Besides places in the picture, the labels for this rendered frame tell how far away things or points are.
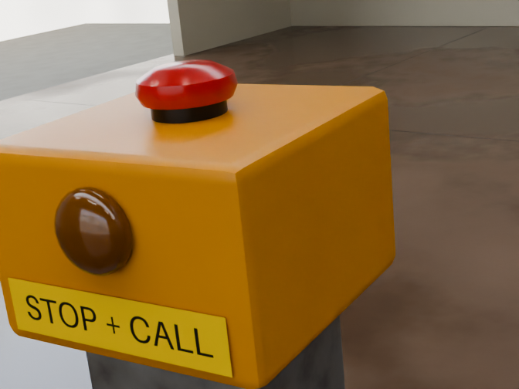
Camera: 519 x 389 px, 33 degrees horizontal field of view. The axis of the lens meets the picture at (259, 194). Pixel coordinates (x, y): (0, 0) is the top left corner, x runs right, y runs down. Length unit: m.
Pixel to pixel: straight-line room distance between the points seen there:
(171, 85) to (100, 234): 0.07
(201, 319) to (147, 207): 0.04
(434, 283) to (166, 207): 2.50
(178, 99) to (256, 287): 0.08
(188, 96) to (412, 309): 2.31
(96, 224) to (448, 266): 2.62
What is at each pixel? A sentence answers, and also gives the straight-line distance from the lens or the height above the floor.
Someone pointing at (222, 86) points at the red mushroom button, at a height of 1.09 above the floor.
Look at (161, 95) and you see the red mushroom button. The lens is 0.33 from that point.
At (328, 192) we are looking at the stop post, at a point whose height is 1.05.
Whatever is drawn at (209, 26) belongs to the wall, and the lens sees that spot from 7.94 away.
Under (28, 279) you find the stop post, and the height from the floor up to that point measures 1.03.
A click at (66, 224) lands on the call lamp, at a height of 1.06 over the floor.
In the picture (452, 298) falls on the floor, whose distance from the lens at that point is 2.68.
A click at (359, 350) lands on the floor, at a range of 2.40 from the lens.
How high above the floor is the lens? 1.15
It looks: 18 degrees down
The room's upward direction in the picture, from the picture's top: 6 degrees counter-clockwise
